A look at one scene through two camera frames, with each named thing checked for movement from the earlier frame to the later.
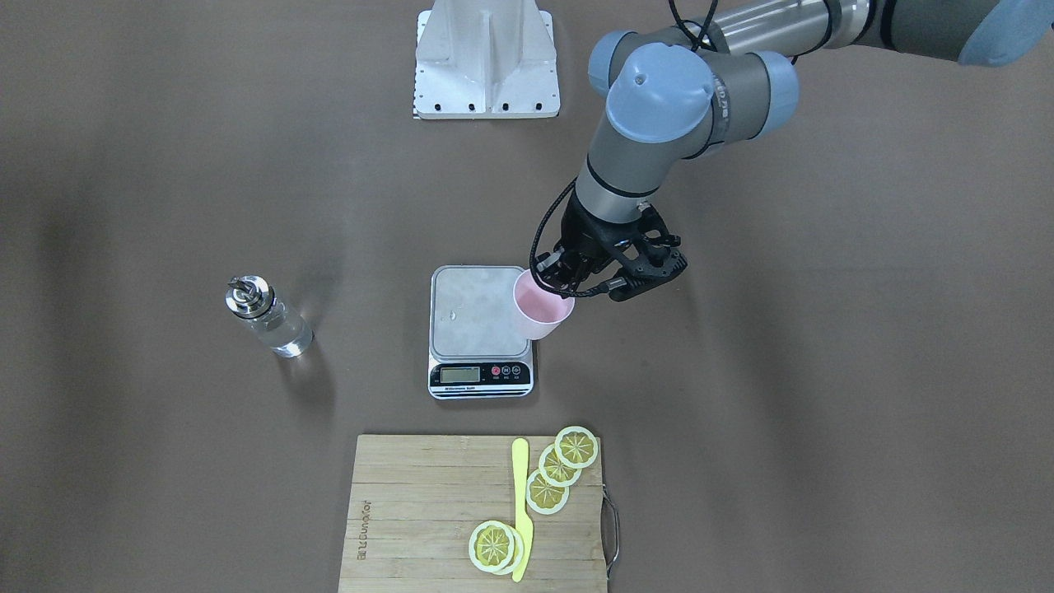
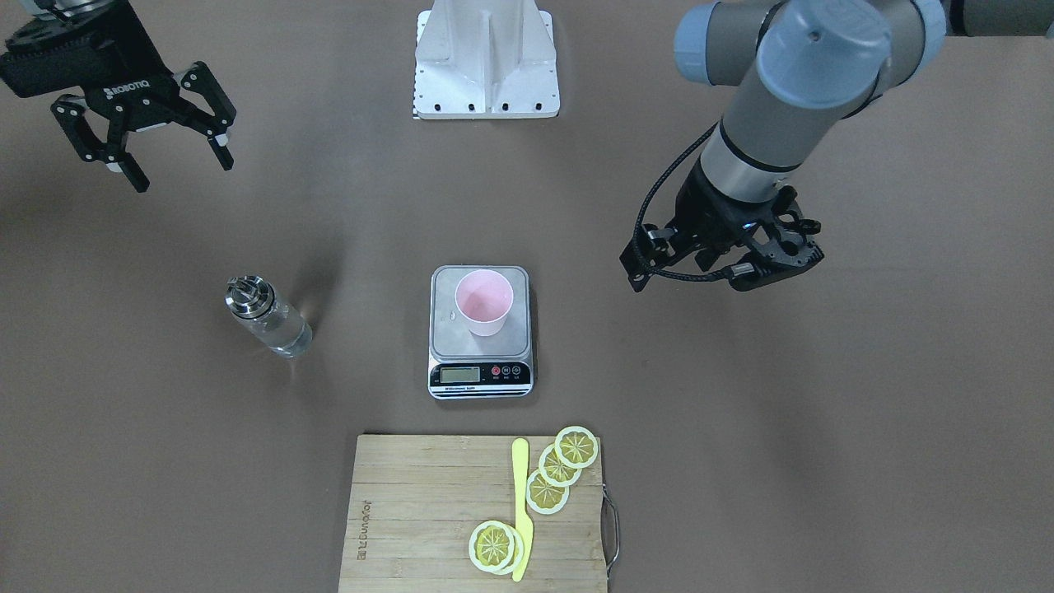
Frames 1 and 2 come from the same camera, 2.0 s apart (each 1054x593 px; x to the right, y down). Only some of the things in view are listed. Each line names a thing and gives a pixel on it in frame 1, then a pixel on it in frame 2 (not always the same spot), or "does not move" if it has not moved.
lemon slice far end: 575,446 does not move
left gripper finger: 556,268 → 647,247
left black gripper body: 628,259 → 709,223
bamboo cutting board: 415,501 does not move
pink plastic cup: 543,311 → 485,297
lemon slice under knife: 517,556 does not move
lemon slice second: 554,471 does not move
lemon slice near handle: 491,546 does not move
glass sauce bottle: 254,300 does not move
